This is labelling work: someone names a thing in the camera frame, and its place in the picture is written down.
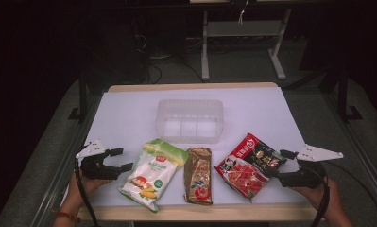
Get person's left hand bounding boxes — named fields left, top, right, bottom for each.
left=67, top=171, right=113, bottom=206

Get red string bracelet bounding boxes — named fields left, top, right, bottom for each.
left=51, top=209, right=82, bottom=224

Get black floor cables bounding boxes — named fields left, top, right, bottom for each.
left=133, top=31, right=207, bottom=85

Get white and green food packet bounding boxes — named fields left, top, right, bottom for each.
left=118, top=138, right=190, bottom=213

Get black metal stand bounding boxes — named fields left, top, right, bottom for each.
left=336, top=66, right=364, bottom=123
left=67, top=77, right=90, bottom=123

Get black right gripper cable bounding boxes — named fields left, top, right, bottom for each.
left=309, top=174, right=332, bottom=227

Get thin black cable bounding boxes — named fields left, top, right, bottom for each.
left=321, top=160, right=377, bottom=227

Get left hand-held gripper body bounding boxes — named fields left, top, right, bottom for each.
left=76, top=138, right=122, bottom=181

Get white metal desk frame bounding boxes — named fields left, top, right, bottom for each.
left=199, top=8, right=293, bottom=81

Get white hanging cord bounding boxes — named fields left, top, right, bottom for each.
left=237, top=0, right=250, bottom=26

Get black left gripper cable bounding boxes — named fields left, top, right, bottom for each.
left=74, top=156, right=101, bottom=227

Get clear plastic container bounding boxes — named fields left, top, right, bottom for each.
left=154, top=98, right=225, bottom=145

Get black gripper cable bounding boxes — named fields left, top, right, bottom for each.
left=74, top=156, right=101, bottom=227
left=309, top=174, right=332, bottom=227

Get red and black food packet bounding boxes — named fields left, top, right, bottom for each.
left=214, top=132, right=286, bottom=203

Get person's right hand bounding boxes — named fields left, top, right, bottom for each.
left=291, top=179, right=340, bottom=213

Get golden brown food packet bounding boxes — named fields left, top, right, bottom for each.
left=182, top=147, right=214, bottom=206

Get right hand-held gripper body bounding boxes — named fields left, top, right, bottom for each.
left=277, top=144, right=345, bottom=189

